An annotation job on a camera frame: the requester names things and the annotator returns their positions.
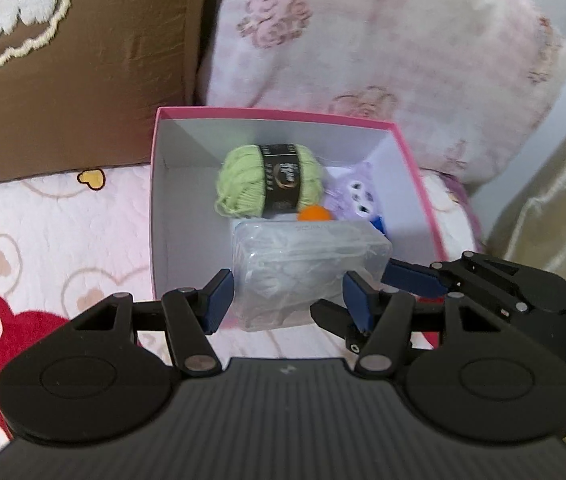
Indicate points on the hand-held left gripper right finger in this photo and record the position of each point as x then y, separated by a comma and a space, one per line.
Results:
356, 301

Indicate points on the orange makeup sponge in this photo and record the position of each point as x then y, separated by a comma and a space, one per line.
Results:
313, 215

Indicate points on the bear printed blanket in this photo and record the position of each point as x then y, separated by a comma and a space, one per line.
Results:
53, 240

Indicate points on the brown cushion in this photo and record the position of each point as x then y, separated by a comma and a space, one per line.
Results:
88, 85

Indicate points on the purple plush toy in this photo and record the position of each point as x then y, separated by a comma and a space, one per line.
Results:
353, 195

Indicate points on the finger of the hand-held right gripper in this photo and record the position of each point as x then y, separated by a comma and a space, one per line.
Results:
413, 279
330, 317

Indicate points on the blue wipes packet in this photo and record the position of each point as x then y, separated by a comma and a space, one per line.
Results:
378, 225

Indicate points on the gold curtain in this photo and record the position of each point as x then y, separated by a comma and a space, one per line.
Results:
553, 210

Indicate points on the pink floral pillow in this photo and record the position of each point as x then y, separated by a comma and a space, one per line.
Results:
388, 35

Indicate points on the clear plastic box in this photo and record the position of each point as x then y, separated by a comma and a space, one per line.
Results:
303, 260

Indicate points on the pink cardboard box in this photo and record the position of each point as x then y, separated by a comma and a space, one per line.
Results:
183, 200

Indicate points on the green yarn ball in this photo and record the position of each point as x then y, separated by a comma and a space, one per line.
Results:
243, 180

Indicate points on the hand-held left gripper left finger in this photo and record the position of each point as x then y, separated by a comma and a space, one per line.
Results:
221, 301

